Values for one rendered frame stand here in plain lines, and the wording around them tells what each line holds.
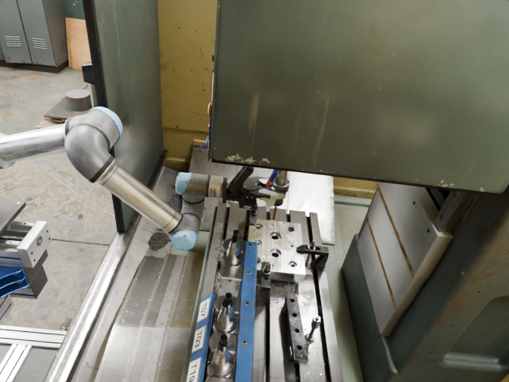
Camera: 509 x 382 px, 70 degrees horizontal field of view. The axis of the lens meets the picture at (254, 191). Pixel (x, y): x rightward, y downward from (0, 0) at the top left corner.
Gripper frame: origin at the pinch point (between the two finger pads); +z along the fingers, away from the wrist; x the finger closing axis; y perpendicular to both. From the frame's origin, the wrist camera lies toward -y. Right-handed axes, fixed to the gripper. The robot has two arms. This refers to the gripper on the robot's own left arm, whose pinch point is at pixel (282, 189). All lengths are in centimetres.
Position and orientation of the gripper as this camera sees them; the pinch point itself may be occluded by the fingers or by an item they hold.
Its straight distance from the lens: 122.2
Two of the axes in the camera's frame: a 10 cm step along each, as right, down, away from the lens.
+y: -1.1, 7.9, 6.0
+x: -0.4, 6.0, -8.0
